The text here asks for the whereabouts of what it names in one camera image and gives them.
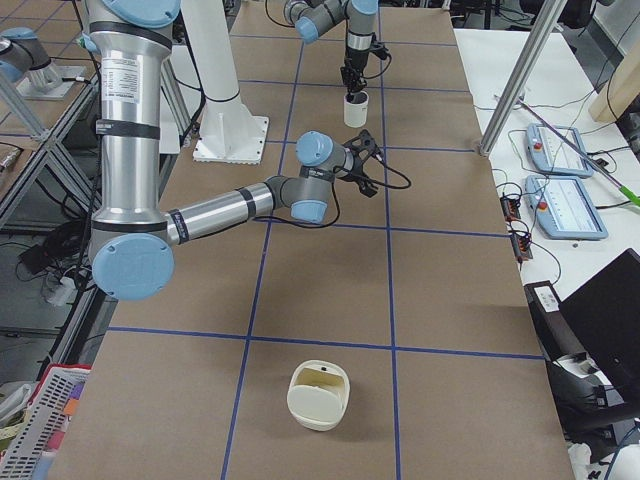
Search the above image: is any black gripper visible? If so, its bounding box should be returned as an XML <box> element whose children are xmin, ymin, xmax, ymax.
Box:
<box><xmin>343</xmin><ymin>144</ymin><xmax>377</xmax><ymax>196</ymax></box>
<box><xmin>340</xmin><ymin>48</ymin><xmax>369</xmax><ymax>96</ymax></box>

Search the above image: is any cream plastic bowl container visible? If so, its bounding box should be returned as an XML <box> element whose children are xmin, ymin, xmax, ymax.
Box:
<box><xmin>286</xmin><ymin>360</ymin><xmax>350</xmax><ymax>432</ymax></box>

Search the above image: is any white perforated plastic basket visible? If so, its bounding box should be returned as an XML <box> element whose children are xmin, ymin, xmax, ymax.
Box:
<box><xmin>1</xmin><ymin>364</ymin><xmax>91</xmax><ymax>479</ymax></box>

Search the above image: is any aluminium frame post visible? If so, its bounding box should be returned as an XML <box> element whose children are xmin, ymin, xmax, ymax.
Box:
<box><xmin>479</xmin><ymin>0</ymin><xmax>568</xmax><ymax>157</ymax></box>

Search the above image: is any lower blue teach pendant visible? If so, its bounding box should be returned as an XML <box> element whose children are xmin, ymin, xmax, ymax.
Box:
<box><xmin>524</xmin><ymin>175</ymin><xmax>608</xmax><ymax>241</ymax></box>

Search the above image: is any white mug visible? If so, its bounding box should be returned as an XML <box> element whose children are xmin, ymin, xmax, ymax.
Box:
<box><xmin>343</xmin><ymin>91</ymin><xmax>369</xmax><ymax>128</ymax></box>

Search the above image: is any black laptop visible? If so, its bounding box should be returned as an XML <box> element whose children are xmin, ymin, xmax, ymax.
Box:
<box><xmin>560</xmin><ymin>248</ymin><xmax>639</xmax><ymax>402</ymax></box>

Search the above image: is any pink rod with green tip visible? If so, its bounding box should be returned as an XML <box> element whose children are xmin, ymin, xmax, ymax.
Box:
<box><xmin>514</xmin><ymin>98</ymin><xmax>640</xmax><ymax>206</ymax></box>

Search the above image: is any white camera stand column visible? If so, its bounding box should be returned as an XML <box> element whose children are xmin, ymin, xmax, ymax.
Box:
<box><xmin>181</xmin><ymin>0</ymin><xmax>269</xmax><ymax>164</ymax></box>

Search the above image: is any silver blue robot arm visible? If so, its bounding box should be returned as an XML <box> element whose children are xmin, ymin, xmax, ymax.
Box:
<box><xmin>85</xmin><ymin>1</ymin><xmax>381</xmax><ymax>300</ymax></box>
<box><xmin>283</xmin><ymin>0</ymin><xmax>384</xmax><ymax>103</ymax></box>

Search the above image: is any blue teach pendant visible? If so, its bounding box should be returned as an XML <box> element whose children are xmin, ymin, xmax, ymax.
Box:
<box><xmin>526</xmin><ymin>123</ymin><xmax>594</xmax><ymax>178</ymax></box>
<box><xmin>524</xmin><ymin>175</ymin><xmax>608</xmax><ymax>241</ymax></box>

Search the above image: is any upper blue teach pendant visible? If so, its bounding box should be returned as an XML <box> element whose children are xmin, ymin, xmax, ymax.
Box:
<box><xmin>526</xmin><ymin>123</ymin><xmax>594</xmax><ymax>178</ymax></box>

